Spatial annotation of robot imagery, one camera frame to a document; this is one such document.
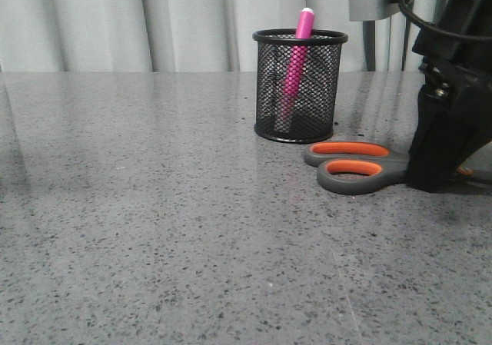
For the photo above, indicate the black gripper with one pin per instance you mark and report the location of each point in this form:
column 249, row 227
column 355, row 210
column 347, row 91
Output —
column 454, row 104

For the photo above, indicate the grey orange handled scissors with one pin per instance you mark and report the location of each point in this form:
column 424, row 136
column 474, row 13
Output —
column 354, row 168

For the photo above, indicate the pink marker pen clear cap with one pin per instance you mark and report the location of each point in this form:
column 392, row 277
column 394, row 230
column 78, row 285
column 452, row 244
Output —
column 294, row 72

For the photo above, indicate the black mesh pen cup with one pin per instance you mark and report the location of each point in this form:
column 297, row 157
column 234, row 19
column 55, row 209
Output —
column 313, row 115

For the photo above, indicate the grey pleated curtain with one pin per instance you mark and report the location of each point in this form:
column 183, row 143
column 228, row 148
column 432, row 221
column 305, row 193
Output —
column 182, row 35

